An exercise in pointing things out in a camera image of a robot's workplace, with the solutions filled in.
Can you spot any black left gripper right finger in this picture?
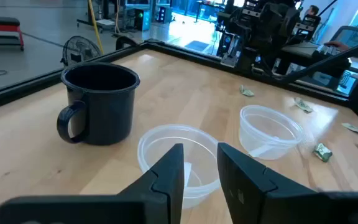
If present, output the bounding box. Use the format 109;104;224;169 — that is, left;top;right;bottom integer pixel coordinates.
217;142;358;224

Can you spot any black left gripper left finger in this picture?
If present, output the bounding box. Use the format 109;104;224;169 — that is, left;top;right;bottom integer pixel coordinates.
0;142;185;224

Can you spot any green white sweetener packet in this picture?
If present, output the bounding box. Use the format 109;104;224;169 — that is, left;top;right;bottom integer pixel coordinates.
293;96;314;114
239;84;255;98
341;122;358;138
313;142;334;163

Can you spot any person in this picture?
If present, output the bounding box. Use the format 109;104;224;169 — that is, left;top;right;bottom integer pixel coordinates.
305;4;320;17

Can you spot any clear plastic bin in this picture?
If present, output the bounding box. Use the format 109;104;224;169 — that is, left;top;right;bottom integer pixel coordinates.
239;105;306;161
137;124;222;209

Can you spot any person's hand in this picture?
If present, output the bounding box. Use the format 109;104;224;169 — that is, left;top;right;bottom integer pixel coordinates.
323;40;351;52

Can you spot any grey mesh office chair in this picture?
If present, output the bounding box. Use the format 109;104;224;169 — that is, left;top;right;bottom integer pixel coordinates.
330;26;358;54

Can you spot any dark floor mat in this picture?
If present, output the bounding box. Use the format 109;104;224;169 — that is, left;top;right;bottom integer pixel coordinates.
184;40;211;53

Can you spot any black computer tower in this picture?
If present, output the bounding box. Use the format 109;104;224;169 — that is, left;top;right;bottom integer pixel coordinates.
156;4;174;24

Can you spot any computer tower with green light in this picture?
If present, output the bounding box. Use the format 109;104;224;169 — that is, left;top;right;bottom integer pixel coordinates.
134;8;152;32

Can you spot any black floor fan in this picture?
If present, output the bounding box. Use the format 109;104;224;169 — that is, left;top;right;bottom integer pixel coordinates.
60;35;103;68

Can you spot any black wheeled stand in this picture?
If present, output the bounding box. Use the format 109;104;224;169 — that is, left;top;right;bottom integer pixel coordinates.
76;0;127;34

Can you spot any black rig frame strut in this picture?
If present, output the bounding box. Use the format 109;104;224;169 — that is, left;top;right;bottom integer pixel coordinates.
277;37;358;85

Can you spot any black curved handle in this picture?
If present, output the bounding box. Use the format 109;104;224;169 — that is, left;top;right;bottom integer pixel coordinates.
115;35;140;51

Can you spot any black table edge frame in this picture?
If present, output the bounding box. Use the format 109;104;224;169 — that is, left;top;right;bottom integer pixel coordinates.
0;39;358;133

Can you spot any yellow hanging hose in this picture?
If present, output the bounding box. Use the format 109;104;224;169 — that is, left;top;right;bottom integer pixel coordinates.
87;0;105;55

